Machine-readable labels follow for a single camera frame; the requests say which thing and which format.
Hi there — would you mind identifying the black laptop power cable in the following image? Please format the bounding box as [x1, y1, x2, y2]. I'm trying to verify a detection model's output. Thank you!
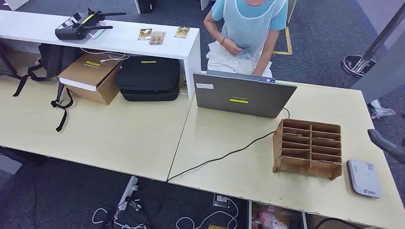
[167, 107, 291, 183]

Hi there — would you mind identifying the white desk shelf riser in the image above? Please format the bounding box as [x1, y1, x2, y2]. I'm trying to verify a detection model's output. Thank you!
[0, 9, 202, 100]

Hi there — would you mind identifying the black backpack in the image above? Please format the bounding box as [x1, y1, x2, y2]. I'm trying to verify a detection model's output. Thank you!
[0, 41, 84, 133]

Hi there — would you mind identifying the black zip carry case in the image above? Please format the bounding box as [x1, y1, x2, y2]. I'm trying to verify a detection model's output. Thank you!
[115, 56, 181, 103]

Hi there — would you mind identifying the grey laptop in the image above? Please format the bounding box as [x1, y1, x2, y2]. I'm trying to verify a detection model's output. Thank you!
[193, 70, 298, 119]

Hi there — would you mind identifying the white flat phone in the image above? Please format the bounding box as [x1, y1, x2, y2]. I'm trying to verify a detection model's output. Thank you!
[88, 22, 107, 40]

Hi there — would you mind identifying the brown cardboard box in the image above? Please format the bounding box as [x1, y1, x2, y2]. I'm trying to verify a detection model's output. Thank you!
[58, 52, 123, 106]

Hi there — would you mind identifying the white card reader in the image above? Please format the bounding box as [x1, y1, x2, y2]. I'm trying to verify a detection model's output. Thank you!
[346, 159, 383, 200]

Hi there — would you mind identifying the white charging cable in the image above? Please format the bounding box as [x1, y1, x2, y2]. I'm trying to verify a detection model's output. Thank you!
[79, 47, 130, 63]

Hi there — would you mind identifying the yellow tree-print key card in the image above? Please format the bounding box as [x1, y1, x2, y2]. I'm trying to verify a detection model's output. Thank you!
[149, 31, 167, 46]
[174, 26, 191, 39]
[138, 28, 153, 41]

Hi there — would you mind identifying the person's right hand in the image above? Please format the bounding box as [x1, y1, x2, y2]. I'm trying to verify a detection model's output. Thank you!
[221, 38, 243, 57]

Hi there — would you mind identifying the metal floor socket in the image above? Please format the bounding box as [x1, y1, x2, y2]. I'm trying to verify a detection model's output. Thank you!
[213, 193, 231, 208]

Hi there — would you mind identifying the grey box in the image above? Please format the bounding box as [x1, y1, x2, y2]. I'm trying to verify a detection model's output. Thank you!
[0, 154, 23, 176]

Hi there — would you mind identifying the black power adapter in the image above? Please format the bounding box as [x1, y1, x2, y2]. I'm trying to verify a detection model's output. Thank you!
[126, 196, 143, 212]

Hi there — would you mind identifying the yellow floor tape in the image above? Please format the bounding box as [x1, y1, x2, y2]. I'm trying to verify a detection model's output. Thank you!
[272, 27, 293, 56]

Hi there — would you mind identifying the black box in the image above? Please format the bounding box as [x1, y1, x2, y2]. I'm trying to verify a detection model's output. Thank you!
[138, 0, 157, 14]

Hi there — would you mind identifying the white floor cable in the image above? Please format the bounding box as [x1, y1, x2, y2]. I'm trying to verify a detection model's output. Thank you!
[92, 207, 148, 229]
[175, 197, 239, 229]

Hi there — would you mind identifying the pink plastic bag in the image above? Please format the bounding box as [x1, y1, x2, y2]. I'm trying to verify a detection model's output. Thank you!
[257, 205, 290, 229]

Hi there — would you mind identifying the black drone remote controller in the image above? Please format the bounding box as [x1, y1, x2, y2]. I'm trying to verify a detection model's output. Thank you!
[54, 8, 127, 41]

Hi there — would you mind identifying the wooden slotted card holder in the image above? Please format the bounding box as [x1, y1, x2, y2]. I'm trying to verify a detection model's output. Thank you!
[272, 118, 343, 181]

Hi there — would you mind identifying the grey partition panel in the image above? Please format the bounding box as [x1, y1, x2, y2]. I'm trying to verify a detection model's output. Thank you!
[350, 0, 405, 105]

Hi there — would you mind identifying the person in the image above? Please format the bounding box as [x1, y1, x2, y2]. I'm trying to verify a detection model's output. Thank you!
[203, 0, 289, 78]

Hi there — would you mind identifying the white power strip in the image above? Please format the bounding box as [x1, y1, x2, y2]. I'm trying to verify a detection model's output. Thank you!
[117, 176, 139, 211]

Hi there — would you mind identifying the chrome stanchion post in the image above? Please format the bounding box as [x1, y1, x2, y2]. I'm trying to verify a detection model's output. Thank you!
[341, 2, 405, 78]

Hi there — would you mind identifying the clear plastic bag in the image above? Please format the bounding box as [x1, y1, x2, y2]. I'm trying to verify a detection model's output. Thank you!
[368, 99, 397, 120]

